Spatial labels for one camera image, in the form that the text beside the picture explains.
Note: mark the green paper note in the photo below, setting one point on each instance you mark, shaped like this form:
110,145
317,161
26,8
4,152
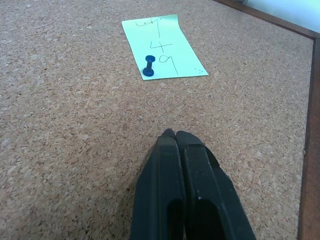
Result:
165,45

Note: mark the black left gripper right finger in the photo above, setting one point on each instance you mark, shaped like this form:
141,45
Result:
212,197

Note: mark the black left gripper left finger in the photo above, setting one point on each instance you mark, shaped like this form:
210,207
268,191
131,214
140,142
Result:
160,190

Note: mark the blue pushpin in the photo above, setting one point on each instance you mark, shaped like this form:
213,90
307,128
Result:
149,66

